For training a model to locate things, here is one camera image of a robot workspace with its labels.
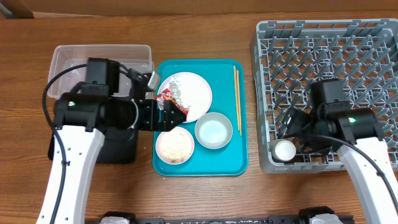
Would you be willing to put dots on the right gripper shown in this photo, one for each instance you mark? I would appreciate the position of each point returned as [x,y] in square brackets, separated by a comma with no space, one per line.
[293,124]

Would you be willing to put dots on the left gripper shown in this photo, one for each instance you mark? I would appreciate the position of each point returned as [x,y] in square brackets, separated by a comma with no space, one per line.
[151,121]

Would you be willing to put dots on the red snack wrapper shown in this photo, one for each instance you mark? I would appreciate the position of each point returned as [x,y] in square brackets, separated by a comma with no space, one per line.
[167,95]

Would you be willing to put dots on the white tissue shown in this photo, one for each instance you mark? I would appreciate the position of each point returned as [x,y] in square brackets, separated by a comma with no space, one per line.
[175,86]

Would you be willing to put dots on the small white cup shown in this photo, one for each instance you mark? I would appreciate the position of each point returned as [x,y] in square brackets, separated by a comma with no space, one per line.
[282,150]

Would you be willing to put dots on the large white plate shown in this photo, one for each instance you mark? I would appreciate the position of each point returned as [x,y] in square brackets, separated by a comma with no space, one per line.
[197,94]

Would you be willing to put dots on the small pink-white plate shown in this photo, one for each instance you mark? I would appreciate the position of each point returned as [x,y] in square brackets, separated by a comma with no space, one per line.
[175,147]

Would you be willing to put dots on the grey bowl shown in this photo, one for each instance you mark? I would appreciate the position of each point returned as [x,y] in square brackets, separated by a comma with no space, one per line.
[213,130]

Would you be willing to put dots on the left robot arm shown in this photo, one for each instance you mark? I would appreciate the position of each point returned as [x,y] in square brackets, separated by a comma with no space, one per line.
[112,96]

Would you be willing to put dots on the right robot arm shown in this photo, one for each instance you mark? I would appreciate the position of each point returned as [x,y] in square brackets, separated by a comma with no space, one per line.
[356,136]

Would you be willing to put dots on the black tray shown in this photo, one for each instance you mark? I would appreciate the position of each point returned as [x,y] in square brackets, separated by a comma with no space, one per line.
[118,149]

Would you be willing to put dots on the grey dish rack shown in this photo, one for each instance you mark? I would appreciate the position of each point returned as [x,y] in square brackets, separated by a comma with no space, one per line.
[287,56]

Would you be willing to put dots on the teal serving tray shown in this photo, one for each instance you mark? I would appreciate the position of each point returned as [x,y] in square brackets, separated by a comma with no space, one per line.
[232,159]

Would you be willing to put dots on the wooden chopstick right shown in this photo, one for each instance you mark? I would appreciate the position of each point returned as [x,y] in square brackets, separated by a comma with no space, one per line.
[239,102]

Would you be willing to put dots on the wooden chopstick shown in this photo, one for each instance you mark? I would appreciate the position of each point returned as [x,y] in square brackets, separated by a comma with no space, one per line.
[236,96]
[239,102]

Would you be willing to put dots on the wooden chopstick left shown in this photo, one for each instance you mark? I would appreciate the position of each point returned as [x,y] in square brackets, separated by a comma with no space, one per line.
[236,96]

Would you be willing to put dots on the clear plastic bin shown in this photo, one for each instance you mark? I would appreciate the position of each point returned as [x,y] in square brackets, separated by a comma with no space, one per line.
[138,57]

